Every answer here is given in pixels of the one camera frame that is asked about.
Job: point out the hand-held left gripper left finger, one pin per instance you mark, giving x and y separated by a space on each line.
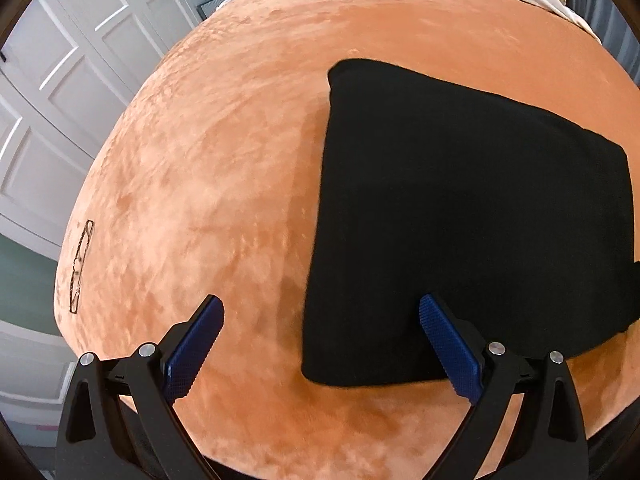
195 350

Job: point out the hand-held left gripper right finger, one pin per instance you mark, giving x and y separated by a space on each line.
447 340

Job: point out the black pants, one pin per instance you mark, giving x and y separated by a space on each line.
450 210

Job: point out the orange plush blanket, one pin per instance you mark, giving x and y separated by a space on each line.
200 160

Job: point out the dark cloth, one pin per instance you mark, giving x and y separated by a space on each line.
615 450

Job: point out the white panelled wardrobe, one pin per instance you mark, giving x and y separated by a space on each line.
75 85

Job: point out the grey nightstand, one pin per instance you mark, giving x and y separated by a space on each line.
217 2

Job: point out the grey curtain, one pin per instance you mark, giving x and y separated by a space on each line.
610 20

